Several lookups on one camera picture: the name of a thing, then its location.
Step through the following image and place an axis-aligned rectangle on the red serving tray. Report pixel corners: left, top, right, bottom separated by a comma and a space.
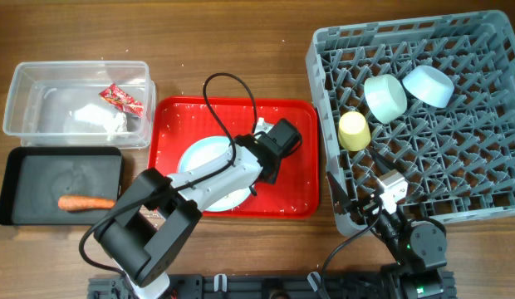
148, 96, 319, 219

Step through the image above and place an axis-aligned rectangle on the grey dishwasher rack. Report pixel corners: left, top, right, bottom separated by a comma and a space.
306, 10, 515, 223

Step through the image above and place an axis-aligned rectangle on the light blue small bowl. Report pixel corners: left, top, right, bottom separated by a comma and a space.
402, 65, 454, 108

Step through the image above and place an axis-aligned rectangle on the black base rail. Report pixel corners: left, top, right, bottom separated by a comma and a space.
86, 270, 456, 299

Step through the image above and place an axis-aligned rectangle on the red snack wrapper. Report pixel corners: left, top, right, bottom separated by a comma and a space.
99, 84, 144, 117

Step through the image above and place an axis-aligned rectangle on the white tissue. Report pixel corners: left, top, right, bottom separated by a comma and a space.
103, 112, 128, 134

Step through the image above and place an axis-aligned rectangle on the orange carrot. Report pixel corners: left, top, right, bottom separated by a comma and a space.
58, 194, 115, 212

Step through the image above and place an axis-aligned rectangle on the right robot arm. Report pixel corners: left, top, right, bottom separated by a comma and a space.
321, 148, 448, 298

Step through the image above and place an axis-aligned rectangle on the right black cable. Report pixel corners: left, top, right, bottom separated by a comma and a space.
319, 203, 385, 287

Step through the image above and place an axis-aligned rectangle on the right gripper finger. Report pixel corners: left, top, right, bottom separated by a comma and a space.
326, 171, 354, 214
368, 148, 401, 173

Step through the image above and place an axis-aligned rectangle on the black plastic tray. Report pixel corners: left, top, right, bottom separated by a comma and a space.
0, 147, 124, 226

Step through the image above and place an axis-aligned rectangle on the pale green bowl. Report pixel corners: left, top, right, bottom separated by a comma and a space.
364, 74, 407, 124

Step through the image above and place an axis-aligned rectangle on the clear plastic bin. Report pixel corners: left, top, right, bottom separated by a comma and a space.
2, 61, 156, 149

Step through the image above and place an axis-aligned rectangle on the light blue plate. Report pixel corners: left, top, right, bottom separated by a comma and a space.
178, 136, 250, 213

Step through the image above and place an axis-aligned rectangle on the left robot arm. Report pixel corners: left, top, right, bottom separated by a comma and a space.
89, 119, 302, 298

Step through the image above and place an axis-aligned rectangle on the yellow cup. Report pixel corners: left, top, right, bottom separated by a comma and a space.
338, 111, 371, 152

